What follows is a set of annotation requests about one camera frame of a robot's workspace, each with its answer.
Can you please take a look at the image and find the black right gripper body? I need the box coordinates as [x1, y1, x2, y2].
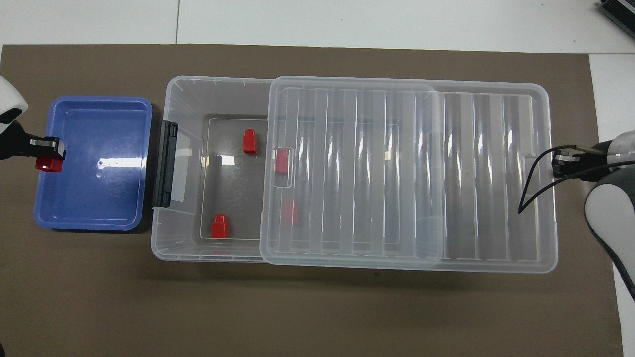
[571, 141, 616, 179]

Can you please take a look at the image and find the clear plastic storage box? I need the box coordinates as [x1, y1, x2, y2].
[150, 75, 445, 262]

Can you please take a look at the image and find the clear ribbed plastic lid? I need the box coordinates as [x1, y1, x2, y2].
[260, 75, 559, 274]

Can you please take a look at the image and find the blue plastic tray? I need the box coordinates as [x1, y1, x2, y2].
[34, 96, 153, 231]

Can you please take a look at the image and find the brown table mat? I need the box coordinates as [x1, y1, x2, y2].
[0, 44, 625, 357]

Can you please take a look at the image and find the black ribbed device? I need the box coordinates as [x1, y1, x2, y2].
[598, 0, 635, 26]

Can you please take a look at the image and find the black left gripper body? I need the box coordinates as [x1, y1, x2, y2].
[0, 121, 35, 160]

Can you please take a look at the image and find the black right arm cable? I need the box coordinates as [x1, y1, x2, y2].
[518, 145, 635, 215]

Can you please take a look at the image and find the black box latch handle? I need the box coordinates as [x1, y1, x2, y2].
[151, 120, 178, 208]

